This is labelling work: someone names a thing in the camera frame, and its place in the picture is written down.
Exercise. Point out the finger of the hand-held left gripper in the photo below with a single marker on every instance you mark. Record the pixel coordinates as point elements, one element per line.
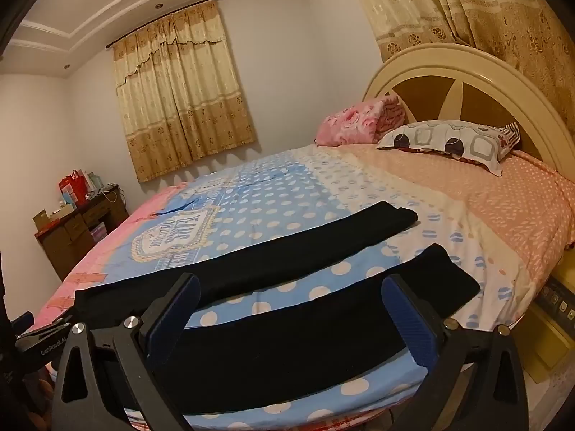
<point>23,319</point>

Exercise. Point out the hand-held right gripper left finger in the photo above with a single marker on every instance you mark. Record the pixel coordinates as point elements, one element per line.
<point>179,312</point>

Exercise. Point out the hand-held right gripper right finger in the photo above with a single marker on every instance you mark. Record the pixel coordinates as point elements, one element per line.
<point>413,323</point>

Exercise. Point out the black pants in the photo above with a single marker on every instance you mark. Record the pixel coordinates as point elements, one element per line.
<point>287,251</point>

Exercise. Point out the brown wooden desk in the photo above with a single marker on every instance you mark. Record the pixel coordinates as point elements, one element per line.
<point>67,242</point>

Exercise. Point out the cardboard box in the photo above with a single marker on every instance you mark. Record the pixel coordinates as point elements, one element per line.
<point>45,219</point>

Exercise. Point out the yellow nightstand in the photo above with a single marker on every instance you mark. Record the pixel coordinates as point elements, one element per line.
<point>550,345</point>

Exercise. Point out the red paper bag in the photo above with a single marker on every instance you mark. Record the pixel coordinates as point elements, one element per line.
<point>74,186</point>

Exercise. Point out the dark patterned box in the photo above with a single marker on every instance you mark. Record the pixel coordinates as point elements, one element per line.
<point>557,298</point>

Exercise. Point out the pale blue box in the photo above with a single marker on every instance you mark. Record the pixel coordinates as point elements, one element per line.
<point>95,182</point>

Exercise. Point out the polka dot printed bed sheet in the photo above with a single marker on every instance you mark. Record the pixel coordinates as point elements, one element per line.
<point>292,193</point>

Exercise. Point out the patterned white pillow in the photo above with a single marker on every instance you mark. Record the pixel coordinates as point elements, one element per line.
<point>440,141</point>

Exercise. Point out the folded pink floral blanket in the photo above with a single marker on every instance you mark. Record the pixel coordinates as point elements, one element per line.
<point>350,121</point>

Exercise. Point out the beige window curtain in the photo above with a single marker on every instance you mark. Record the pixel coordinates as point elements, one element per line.
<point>179,98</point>

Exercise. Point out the cream wooden headboard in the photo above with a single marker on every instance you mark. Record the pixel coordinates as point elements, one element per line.
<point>494,81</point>

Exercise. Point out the dark curtain rod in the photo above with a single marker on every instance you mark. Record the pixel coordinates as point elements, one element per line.
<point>161,17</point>

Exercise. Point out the beige floral curtain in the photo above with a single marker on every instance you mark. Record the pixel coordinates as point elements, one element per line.
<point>449,4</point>

